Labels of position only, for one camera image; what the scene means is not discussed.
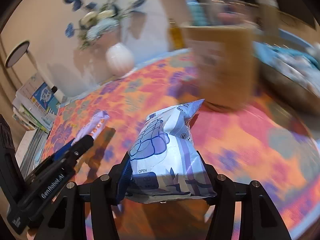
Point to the blue and white artificial flowers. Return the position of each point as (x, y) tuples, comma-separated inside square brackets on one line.
[(100, 20)]

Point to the white ribbed vase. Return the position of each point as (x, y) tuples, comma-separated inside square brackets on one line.
[(119, 60)]

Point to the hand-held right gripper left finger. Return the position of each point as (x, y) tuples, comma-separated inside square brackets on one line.
[(125, 177)]

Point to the row of books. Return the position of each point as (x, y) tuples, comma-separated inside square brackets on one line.
[(37, 105)]

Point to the small purple packet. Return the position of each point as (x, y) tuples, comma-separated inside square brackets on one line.
[(93, 125)]

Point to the brown pen holder cup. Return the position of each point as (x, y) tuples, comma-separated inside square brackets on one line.
[(222, 65)]

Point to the white desk lamp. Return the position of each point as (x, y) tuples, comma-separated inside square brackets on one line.
[(17, 53)]

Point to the ribbed glass bowl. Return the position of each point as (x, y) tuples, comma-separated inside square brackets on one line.
[(287, 92)]

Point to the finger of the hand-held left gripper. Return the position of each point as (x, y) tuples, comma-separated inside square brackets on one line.
[(63, 150), (80, 146)]

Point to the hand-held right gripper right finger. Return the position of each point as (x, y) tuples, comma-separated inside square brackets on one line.
[(222, 192)]

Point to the floral orange tablecloth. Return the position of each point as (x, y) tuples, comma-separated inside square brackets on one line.
[(250, 155)]

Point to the amber glass bottle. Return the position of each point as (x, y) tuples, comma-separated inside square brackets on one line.
[(176, 33)]

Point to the white purple wet wipes packet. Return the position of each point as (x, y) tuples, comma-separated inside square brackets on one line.
[(165, 155)]

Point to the tan tumbler with white lid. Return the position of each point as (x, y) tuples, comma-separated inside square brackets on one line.
[(268, 12)]

